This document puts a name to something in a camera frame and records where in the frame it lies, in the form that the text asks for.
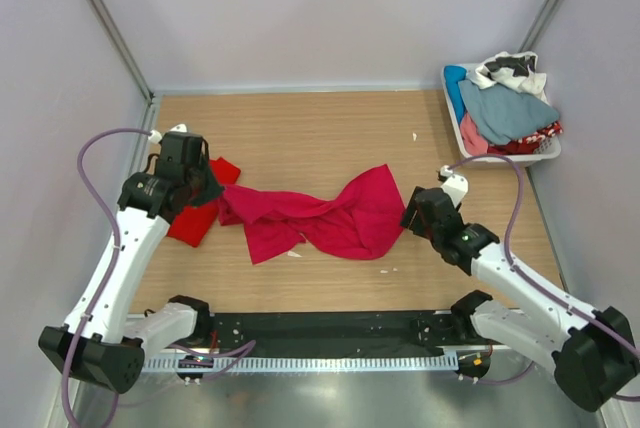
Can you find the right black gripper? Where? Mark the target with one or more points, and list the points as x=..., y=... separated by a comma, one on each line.
x=408, y=214

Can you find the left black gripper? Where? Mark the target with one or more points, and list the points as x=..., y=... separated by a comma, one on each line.
x=212, y=190

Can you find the magenta t shirt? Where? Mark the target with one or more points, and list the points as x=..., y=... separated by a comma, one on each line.
x=361, y=223

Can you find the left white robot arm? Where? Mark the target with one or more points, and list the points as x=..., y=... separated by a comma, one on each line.
x=96, y=343

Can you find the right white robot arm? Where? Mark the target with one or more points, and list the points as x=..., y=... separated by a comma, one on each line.
x=590, y=353

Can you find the folded red t shirt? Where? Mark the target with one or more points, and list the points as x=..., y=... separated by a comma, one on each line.
x=193, y=223

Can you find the pink shirt in basket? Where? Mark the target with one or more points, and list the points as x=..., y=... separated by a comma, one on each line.
x=474, y=143

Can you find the red white patterned shirt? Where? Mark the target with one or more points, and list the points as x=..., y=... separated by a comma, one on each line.
x=528, y=144

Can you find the grey blue t shirt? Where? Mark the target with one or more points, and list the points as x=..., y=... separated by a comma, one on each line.
x=502, y=115

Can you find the white laundry basket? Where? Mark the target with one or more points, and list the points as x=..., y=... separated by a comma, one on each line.
x=542, y=145

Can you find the bright blue shirt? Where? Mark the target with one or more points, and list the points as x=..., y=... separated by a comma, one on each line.
x=453, y=75

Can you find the white black patterned shirt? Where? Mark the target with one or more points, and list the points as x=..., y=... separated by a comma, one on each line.
x=515, y=71

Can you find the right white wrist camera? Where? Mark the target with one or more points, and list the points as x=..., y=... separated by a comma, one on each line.
x=454, y=185

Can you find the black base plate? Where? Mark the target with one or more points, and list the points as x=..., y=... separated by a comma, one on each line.
x=345, y=335

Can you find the slotted cable duct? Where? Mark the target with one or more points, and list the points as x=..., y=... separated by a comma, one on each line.
x=174, y=362

